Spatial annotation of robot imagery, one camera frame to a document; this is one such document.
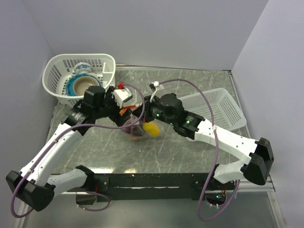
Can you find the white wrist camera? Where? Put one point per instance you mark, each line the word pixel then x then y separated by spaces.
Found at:
pixel 156 86
pixel 121 96

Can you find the white oval dish rack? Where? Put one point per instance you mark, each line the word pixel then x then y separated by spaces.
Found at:
pixel 67 76

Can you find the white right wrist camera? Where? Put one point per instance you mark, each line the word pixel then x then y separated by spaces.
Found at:
pixel 156 86

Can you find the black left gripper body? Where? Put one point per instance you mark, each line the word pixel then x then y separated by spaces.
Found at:
pixel 110 108

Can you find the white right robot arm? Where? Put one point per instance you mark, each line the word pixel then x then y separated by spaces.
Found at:
pixel 255 157

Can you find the beige ceramic bowl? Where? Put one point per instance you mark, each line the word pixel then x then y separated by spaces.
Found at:
pixel 83 83

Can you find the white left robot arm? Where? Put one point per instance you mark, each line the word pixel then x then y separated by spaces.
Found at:
pixel 34 184

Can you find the yellow fake lemon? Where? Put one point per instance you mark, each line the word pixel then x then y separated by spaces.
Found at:
pixel 151 128

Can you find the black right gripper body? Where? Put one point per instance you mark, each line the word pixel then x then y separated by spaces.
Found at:
pixel 153 109

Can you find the white rectangular perforated basket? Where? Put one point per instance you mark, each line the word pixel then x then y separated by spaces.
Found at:
pixel 227 113

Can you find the blue rimmed plate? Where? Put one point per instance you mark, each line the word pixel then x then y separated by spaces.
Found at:
pixel 69 90

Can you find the blue white patterned bowl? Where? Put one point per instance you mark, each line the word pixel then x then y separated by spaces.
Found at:
pixel 83 68

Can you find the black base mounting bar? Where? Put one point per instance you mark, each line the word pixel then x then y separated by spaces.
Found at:
pixel 149 186

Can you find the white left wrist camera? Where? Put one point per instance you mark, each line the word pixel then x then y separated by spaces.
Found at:
pixel 121 96

